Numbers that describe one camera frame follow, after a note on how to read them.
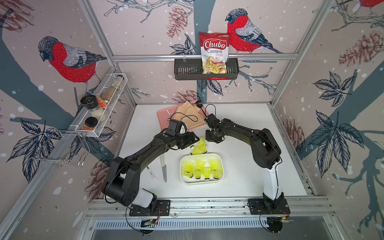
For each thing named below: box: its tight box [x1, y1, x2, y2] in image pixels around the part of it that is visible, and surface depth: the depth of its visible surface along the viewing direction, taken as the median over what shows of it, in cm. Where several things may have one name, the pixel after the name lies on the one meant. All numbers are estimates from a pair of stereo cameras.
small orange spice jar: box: [81, 116, 98, 131], surface depth 62 cm
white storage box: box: [179, 153, 225, 185], surface depth 84 cm
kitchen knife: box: [160, 154, 167, 183], surface depth 89 cm
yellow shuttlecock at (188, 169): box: [181, 161, 194, 178], surface depth 84 cm
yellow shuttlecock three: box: [202, 167, 213, 180], surface depth 83 cm
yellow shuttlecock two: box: [209, 159, 223, 180], surface depth 85 cm
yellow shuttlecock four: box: [195, 159, 206, 173], surface depth 85 cm
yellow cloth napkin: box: [172, 100, 206, 129], surface depth 117 cm
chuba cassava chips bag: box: [199, 32, 231, 74], surface depth 85 cm
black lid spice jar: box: [80, 94, 108, 122], surface depth 67 cm
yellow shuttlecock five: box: [192, 168, 203, 180], surface depth 85 cm
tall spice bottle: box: [101, 75, 124, 104], surface depth 81 cm
